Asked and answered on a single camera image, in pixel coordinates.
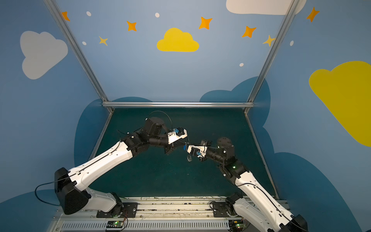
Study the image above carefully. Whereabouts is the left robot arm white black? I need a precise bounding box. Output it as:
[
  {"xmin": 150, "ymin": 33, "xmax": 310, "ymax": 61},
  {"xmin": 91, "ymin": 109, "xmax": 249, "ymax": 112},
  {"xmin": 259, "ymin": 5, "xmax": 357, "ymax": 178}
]
[{"xmin": 55, "ymin": 117, "xmax": 187, "ymax": 217}]

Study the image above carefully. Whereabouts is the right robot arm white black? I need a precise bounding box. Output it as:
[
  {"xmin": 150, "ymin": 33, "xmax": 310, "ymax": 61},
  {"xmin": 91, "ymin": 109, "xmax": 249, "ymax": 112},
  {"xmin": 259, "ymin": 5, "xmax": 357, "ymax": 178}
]
[{"xmin": 185, "ymin": 137, "xmax": 308, "ymax": 232}]

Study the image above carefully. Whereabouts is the right controller board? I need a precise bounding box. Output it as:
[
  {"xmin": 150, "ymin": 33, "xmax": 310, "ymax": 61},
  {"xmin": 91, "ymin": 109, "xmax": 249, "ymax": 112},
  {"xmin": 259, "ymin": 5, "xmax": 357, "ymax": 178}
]
[{"xmin": 228, "ymin": 220, "xmax": 247, "ymax": 232}]

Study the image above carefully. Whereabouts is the controller board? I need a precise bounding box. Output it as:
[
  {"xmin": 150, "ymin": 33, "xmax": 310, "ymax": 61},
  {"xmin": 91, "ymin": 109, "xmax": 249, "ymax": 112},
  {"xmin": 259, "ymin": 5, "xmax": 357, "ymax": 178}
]
[
  {"xmin": 105, "ymin": 220, "xmax": 124, "ymax": 232},
  {"xmin": 228, "ymin": 220, "xmax": 247, "ymax": 232}
]

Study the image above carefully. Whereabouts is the left controller board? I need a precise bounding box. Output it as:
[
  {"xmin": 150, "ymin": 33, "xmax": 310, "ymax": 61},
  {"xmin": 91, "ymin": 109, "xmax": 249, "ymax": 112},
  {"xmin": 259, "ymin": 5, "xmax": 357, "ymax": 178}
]
[{"xmin": 105, "ymin": 220, "xmax": 124, "ymax": 232}]

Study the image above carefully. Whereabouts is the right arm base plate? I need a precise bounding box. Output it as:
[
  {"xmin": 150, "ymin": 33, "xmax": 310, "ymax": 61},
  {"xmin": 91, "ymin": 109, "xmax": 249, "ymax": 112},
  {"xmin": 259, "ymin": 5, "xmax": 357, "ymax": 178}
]
[{"xmin": 209, "ymin": 201, "xmax": 238, "ymax": 218}]

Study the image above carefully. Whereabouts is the aluminium rail base front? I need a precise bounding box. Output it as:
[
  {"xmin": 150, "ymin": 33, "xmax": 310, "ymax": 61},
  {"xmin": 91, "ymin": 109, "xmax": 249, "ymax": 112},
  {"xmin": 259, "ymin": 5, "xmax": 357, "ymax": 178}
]
[{"xmin": 46, "ymin": 196, "xmax": 299, "ymax": 232}]

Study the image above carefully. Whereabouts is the aluminium frame back bar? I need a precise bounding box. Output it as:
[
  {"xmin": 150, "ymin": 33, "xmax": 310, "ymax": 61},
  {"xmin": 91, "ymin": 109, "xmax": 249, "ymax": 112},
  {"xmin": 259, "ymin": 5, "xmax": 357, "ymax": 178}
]
[{"xmin": 102, "ymin": 101, "xmax": 254, "ymax": 108}]

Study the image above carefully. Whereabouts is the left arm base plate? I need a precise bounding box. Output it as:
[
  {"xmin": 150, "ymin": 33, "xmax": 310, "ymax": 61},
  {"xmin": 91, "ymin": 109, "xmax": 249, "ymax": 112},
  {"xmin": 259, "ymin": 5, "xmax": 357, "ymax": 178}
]
[{"xmin": 96, "ymin": 203, "xmax": 138, "ymax": 218}]

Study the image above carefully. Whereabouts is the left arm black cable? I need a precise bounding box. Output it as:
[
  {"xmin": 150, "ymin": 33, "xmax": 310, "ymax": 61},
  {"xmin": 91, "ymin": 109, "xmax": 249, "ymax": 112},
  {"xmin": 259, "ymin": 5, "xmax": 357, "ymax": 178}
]
[{"xmin": 34, "ymin": 181, "xmax": 63, "ymax": 207}]

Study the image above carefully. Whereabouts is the aluminium frame right post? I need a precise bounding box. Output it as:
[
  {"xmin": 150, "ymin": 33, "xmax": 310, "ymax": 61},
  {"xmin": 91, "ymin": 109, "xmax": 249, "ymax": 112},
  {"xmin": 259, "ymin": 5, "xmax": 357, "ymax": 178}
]
[{"xmin": 243, "ymin": 0, "xmax": 301, "ymax": 116}]

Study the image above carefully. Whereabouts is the aluminium frame post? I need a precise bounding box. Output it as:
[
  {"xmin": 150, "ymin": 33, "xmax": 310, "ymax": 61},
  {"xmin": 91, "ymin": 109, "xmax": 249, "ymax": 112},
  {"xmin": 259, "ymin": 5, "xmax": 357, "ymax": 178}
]
[
  {"xmin": 243, "ymin": 0, "xmax": 301, "ymax": 116},
  {"xmin": 44, "ymin": 0, "xmax": 109, "ymax": 103}
]

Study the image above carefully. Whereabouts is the aluminium frame left post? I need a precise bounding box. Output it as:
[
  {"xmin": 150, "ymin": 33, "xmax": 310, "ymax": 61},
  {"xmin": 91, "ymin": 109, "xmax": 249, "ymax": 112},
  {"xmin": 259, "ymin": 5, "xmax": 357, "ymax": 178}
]
[{"xmin": 44, "ymin": 0, "xmax": 109, "ymax": 103}]

